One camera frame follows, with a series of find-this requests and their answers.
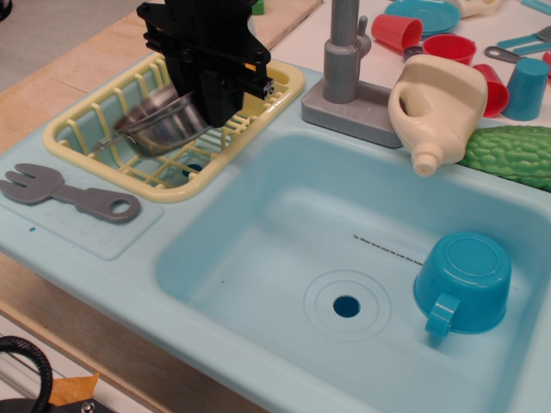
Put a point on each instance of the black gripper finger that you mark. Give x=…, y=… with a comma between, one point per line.
x=217, y=96
x=184, y=74

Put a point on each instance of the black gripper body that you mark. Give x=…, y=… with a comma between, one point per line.
x=216, y=34

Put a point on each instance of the small steel pan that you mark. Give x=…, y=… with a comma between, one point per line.
x=163, y=122

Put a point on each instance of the yellow plastic drying rack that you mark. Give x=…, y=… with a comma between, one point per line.
x=177, y=176

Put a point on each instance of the light blue toy sink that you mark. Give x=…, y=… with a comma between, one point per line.
x=289, y=277

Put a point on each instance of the green toy block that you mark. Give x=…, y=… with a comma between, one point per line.
x=258, y=8

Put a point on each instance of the grey toy faucet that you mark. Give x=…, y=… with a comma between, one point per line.
x=340, y=101

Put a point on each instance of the grey plastic toy fork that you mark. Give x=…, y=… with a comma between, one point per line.
x=31, y=184

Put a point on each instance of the red lying plastic cup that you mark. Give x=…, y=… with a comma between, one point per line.
x=397, y=32

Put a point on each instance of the cream plastic detergent bottle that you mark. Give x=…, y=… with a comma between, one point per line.
x=434, y=108

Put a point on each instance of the blue plastic plate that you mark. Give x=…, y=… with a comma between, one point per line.
x=437, y=17

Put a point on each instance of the red plastic bowl cup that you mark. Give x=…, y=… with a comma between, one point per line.
x=450, y=46

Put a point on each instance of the cream toy object top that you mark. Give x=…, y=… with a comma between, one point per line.
x=470, y=8

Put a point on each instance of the blue plastic tumbler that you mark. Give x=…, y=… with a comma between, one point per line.
x=526, y=89

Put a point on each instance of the green bumpy toy gourd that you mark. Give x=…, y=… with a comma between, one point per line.
x=517, y=153

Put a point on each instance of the blue toy spatula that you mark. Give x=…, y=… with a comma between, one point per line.
x=529, y=44

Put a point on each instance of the orange tape piece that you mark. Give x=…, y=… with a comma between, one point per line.
x=71, y=390

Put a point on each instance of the black device base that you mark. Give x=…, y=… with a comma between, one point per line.
x=23, y=405

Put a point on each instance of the grey toy utensil handle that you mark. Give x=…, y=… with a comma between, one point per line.
x=501, y=54

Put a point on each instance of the blue plastic cup with handle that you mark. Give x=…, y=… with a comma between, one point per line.
x=463, y=285

